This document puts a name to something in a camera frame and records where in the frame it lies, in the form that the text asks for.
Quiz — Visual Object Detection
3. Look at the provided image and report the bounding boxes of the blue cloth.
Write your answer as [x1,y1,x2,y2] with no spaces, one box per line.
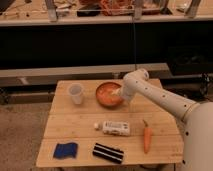
[53,142,78,159]

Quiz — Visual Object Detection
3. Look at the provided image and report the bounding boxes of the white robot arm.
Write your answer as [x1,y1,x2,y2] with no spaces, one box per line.
[113,68,213,171]

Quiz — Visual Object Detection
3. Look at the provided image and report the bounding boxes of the white plastic bottle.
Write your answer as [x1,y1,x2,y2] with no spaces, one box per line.
[94,121,130,136]

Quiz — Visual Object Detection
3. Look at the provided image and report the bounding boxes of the clear plastic cup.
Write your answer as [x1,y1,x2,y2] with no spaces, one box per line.
[68,83,83,105]

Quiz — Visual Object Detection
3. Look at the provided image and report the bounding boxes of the low metal bench rail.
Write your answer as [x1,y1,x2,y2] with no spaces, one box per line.
[0,63,170,87]

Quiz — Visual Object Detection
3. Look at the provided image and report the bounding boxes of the orange ceramic bowl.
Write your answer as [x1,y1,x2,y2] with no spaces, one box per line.
[96,82,123,107]

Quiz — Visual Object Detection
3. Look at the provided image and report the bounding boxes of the background workbench shelf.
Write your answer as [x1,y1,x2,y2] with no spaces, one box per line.
[0,0,213,27]

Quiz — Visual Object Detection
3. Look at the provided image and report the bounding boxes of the black white striped cloth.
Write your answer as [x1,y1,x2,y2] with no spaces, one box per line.
[92,143,124,164]

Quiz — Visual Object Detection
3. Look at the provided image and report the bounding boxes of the wooden folding table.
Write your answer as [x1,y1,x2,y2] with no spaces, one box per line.
[36,80,183,168]

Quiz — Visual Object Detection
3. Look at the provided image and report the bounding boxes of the orange carrot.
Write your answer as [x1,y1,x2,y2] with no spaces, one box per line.
[143,121,152,154]

